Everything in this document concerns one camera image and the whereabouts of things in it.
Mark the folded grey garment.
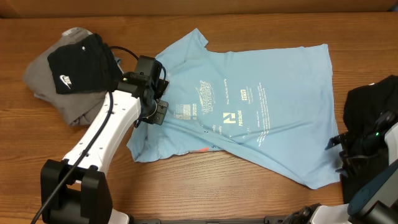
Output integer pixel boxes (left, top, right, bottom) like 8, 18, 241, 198
23, 27, 108, 126

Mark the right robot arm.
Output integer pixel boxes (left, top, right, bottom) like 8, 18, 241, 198
277, 111, 397, 224

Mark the black t-shirt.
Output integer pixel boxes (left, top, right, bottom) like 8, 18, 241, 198
342, 75, 397, 203

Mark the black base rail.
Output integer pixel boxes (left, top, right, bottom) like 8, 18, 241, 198
128, 216, 294, 224

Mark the folded black Nike garment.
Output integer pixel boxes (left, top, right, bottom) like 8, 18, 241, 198
47, 34, 123, 95

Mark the light blue printed t-shirt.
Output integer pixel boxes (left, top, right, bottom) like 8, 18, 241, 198
127, 30, 341, 189

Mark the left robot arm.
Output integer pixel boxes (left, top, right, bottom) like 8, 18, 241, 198
32, 72, 169, 224

